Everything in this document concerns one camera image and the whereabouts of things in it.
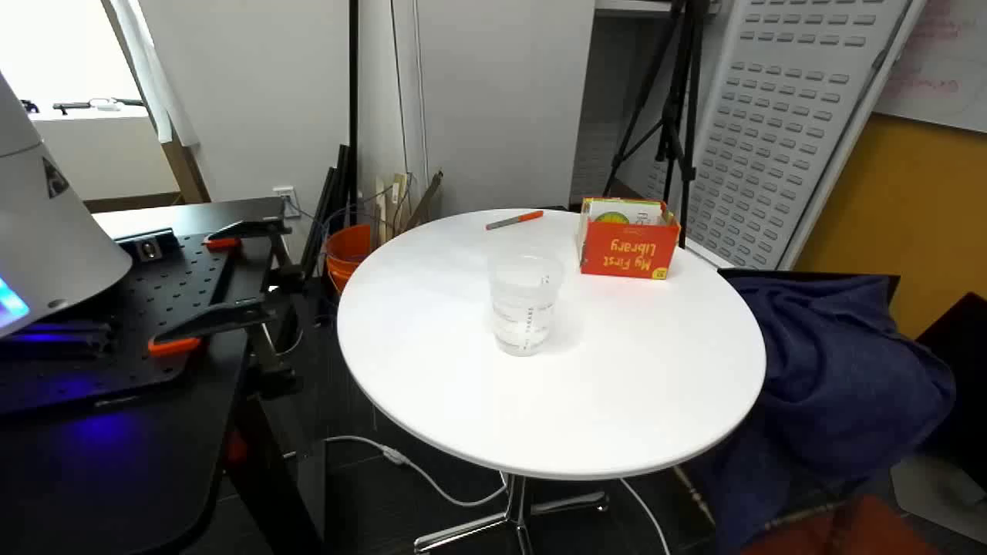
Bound orange and grey pen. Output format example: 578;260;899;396
484;210;544;231

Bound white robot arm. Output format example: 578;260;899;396
0;78;134;336

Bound clear plastic cup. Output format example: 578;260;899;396
491;249;565;356

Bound orange book box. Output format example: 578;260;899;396
579;198;681;282

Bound orange bucket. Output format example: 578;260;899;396
324;225;373;291

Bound white round table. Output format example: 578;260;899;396
336;210;766;555

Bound white perforated panel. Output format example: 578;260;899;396
687;0;924;273

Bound dark blue cloth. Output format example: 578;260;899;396
695;270;957;555

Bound black perforated workbench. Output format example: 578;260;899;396
0;198;321;555

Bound white cable on floor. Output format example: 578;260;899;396
324;432;512;512

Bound upper orange-handled clamp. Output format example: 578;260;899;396
204;216;287;254

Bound orange-handled clamp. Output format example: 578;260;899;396
145;297;269;357
204;216;287;254

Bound black camera tripod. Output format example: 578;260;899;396
606;0;711;214

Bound lower orange-handled clamp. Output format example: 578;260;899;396
145;297;269;357

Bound whiteboard on wall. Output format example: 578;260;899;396
880;0;987;132

